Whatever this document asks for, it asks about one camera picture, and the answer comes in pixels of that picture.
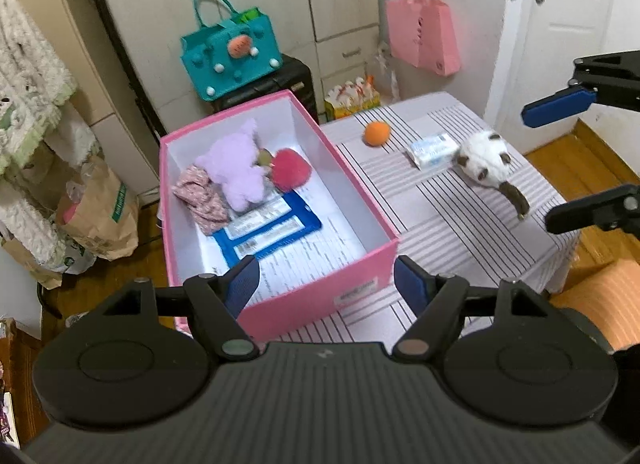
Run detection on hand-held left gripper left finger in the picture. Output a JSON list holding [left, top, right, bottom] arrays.
[[102, 254, 261, 362]]

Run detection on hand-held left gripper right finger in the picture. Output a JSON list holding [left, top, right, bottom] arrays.
[[392, 254, 551, 362]]

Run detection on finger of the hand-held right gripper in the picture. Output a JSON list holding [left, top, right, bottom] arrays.
[[545, 184, 640, 236], [521, 49, 640, 129]]

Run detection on pink cardboard box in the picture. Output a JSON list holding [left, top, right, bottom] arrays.
[[159, 90, 400, 345]]

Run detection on pink floral cloth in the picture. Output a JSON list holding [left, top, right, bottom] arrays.
[[172, 165, 231, 235]]

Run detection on purple plush toy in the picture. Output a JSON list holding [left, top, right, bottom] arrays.
[[195, 118, 273, 212]]

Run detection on pink fluffy pompom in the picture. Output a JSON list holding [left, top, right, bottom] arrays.
[[270, 148, 313, 192]]

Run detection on striped tablecloth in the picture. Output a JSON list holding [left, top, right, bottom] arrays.
[[177, 92, 581, 345]]

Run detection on printed paper sheet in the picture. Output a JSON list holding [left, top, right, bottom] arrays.
[[200, 221, 366, 305]]

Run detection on blue flat packet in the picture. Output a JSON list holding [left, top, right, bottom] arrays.
[[215, 209, 322, 270], [212, 191, 308, 245]]

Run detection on white plush cat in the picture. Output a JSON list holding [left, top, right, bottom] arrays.
[[452, 129, 531, 220]]

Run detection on orange ribbed cushion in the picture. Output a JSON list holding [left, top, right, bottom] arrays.
[[547, 259, 640, 352]]

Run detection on white door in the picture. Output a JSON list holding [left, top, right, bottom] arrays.
[[505, 0, 640, 155]]

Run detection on tissue packet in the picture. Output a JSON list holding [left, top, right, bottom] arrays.
[[405, 131, 460, 170]]

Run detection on pink shopping bag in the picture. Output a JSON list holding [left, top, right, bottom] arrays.
[[385, 0, 462, 78]]

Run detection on orange round sponge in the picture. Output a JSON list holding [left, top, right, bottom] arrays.
[[363, 121, 392, 147]]

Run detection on brown paper bag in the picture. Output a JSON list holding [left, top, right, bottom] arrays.
[[55, 157, 141, 261], [0, 234, 66, 290]]

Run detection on yellow snack box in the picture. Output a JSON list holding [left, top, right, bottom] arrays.
[[324, 75, 382, 120]]

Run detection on black suitcase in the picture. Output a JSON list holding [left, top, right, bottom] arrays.
[[210, 55, 318, 125]]

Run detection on teal felt handbag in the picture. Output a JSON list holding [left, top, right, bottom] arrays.
[[180, 0, 284, 100]]

